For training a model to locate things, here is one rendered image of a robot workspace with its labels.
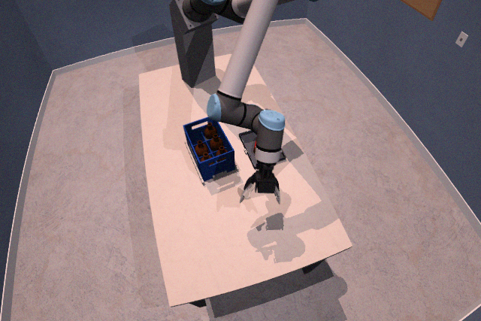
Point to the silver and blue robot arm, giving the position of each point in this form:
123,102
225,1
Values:
225,106

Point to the dark blue plastic crate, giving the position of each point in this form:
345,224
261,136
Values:
194,135

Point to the grey metal rail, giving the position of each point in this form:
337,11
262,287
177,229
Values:
214,176

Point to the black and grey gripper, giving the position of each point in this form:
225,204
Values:
265,185

